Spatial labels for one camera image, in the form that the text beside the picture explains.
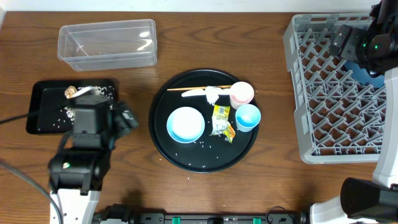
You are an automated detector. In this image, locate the round black serving tray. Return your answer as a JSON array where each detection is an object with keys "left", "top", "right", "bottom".
[{"left": 149, "top": 69, "right": 259, "bottom": 173}]

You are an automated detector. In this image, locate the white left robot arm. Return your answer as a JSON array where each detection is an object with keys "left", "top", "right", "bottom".
[{"left": 48, "top": 95, "right": 139, "bottom": 223}]

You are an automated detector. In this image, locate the brown food scrap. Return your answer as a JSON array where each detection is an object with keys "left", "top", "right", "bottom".
[{"left": 64, "top": 86, "right": 77, "bottom": 99}]

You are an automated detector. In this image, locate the large dark blue bowl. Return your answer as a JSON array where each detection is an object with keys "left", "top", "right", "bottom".
[{"left": 345, "top": 61, "right": 384, "bottom": 88}]

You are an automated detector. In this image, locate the crumpled white tissue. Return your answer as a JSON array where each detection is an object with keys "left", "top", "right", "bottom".
[{"left": 205, "top": 86, "right": 222, "bottom": 106}]

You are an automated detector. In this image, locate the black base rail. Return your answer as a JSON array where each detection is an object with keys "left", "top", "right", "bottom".
[{"left": 91, "top": 204, "right": 310, "bottom": 224}]

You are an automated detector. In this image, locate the black rectangular waste tray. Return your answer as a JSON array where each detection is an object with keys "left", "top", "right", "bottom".
[{"left": 25, "top": 78, "right": 118, "bottom": 134}]

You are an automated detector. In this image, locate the pink cup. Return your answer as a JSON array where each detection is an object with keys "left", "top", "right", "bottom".
[{"left": 229, "top": 82, "right": 254, "bottom": 109}]

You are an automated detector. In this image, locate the grey dishwasher rack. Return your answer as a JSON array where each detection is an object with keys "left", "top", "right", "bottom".
[{"left": 283, "top": 14, "right": 386, "bottom": 164}]

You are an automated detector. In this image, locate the wooden chopstick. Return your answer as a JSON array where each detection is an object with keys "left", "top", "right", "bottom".
[{"left": 167, "top": 85, "right": 232, "bottom": 91}]

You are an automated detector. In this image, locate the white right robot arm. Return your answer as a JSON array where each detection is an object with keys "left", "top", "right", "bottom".
[{"left": 297, "top": 0, "right": 397, "bottom": 224}]

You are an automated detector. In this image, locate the light blue small bowl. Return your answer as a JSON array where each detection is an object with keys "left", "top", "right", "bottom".
[{"left": 166, "top": 106, "right": 205, "bottom": 144}]

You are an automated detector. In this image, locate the pile of rice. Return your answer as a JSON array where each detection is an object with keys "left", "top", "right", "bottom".
[{"left": 52, "top": 86, "right": 113, "bottom": 128}]

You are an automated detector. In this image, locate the light blue cup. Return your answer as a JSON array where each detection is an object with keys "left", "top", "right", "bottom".
[{"left": 235, "top": 104, "right": 261, "bottom": 133}]

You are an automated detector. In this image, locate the yellow snack wrapper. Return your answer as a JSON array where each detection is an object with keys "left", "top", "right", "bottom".
[{"left": 210, "top": 105, "right": 236, "bottom": 143}]

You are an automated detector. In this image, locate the clear plastic bin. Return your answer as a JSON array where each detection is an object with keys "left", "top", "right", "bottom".
[{"left": 57, "top": 19, "right": 157, "bottom": 72}]

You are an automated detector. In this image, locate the white plastic spoon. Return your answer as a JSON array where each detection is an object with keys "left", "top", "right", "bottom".
[{"left": 182, "top": 88, "right": 230, "bottom": 97}]

